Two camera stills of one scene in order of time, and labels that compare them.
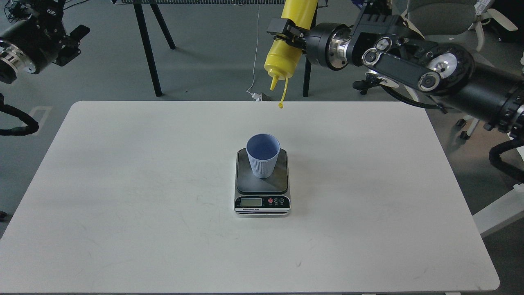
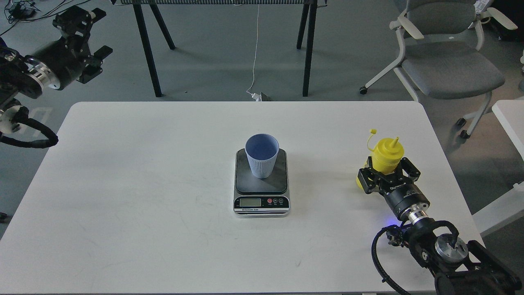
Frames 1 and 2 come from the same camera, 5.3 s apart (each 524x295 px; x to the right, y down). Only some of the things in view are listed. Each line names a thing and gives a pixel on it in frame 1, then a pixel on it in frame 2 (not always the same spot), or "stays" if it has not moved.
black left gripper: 41,35 → 59,63
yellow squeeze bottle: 282,57 → 387,153
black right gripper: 326,44 → 403,196
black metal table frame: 153,4 stays
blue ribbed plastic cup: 263,150 stays
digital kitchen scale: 256,197 stays
